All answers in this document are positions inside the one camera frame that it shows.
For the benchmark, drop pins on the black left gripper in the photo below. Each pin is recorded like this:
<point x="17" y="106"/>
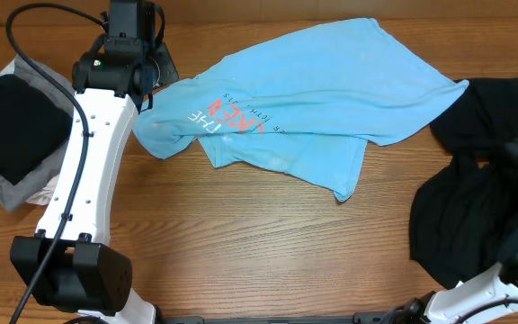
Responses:
<point x="167" y="71"/>

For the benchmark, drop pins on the light blue printed t-shirt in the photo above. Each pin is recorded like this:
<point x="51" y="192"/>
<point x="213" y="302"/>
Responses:
<point x="305" y="104"/>

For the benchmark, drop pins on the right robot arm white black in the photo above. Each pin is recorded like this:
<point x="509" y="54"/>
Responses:
<point x="488" y="296"/>

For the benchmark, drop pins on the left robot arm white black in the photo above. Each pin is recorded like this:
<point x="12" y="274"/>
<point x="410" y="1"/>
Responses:
<point x="68" y="263"/>

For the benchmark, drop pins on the folded black garment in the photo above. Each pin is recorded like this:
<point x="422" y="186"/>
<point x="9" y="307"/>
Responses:
<point x="31" y="128"/>

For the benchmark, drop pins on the folded white garment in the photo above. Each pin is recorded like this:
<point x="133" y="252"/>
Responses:
<point x="43" y="193"/>

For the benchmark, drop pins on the folded grey garment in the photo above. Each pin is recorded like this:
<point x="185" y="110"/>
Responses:
<point x="29" y="189"/>

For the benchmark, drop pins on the black crumpled garment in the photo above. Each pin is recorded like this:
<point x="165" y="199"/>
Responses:
<point x="460" y="217"/>

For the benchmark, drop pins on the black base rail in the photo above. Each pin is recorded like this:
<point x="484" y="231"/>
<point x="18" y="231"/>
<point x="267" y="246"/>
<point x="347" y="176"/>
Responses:
<point x="356" y="318"/>

